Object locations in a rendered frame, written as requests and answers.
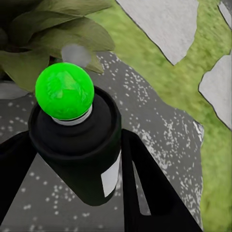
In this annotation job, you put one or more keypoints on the insectifuge atomizer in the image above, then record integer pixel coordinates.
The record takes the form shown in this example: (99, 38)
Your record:
(76, 128)

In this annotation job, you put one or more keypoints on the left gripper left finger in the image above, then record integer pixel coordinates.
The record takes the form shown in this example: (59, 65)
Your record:
(16, 156)

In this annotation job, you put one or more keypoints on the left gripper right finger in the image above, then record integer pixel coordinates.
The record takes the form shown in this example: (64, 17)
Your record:
(168, 212)

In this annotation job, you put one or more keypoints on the pot plant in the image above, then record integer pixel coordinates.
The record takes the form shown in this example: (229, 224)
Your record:
(34, 32)

